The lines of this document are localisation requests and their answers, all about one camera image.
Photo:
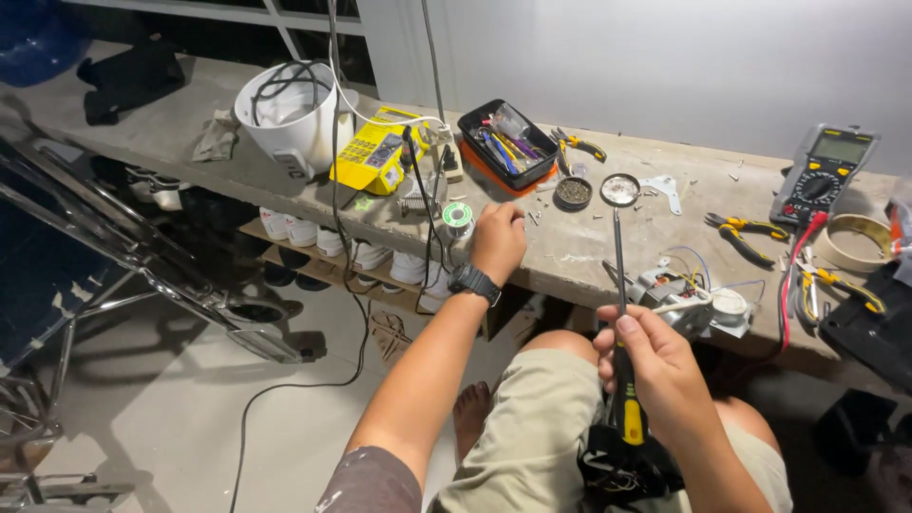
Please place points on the person's left hand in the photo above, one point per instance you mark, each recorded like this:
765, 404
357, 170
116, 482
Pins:
499, 242

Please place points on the person's right hand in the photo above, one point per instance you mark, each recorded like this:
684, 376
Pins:
666, 370

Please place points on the person's left fingers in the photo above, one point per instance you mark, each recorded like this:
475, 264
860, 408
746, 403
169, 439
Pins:
502, 211

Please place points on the orange tray lid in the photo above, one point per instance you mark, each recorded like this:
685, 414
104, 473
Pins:
491, 177

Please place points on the black tray of small tools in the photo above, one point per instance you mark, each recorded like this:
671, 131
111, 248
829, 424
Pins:
507, 142

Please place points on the round tin of dark bits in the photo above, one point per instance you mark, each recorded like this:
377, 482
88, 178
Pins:
573, 192

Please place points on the black wrist watch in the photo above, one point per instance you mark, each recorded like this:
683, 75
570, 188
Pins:
473, 281

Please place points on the white power strip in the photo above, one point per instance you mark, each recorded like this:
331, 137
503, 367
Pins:
449, 153

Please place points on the yellow black long nose pliers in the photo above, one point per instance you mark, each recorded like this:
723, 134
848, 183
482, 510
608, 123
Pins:
578, 146

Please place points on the black soldering iron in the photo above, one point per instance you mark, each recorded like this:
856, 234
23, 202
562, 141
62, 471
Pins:
408, 146

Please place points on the round tin lid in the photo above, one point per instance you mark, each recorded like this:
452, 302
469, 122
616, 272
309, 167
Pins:
620, 190

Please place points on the yellow tester box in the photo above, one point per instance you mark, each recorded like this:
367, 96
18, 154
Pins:
374, 153

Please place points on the brown sandals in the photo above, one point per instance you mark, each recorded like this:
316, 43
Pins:
389, 335

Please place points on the wooden shoe rack with shoes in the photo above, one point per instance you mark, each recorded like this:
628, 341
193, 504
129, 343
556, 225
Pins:
320, 249

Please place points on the person's foot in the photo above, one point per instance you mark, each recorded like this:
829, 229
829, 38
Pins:
472, 417

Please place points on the person's beige shorts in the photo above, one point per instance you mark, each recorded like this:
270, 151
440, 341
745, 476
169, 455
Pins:
541, 434

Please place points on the white rice cooker body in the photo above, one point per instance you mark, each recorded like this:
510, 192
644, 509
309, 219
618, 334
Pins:
292, 117

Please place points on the yellow black cutting pliers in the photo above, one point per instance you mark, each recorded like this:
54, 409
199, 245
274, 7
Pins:
744, 235

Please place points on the grey rag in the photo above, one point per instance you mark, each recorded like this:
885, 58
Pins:
217, 137

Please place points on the red probe lead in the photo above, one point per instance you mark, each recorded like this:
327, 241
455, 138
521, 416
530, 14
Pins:
796, 274

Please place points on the person's grey shirt sleeve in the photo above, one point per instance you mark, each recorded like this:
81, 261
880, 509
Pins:
370, 483

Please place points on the grey yellow digital multimeter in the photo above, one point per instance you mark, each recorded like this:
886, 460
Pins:
821, 178

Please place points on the beige tape roll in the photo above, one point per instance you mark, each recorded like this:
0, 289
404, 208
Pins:
855, 244

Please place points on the metal folding chair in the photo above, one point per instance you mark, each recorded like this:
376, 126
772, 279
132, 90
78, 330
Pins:
135, 271

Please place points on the black plastic case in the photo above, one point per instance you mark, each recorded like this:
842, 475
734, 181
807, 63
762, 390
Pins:
873, 328

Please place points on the clear plastic bag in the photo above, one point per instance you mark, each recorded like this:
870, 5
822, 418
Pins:
902, 221

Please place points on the black box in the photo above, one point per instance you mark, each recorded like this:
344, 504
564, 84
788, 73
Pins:
855, 427

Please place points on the blue plastic item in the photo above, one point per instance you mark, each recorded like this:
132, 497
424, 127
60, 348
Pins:
35, 39

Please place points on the white metal bracket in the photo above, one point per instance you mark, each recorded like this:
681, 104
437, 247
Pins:
664, 191

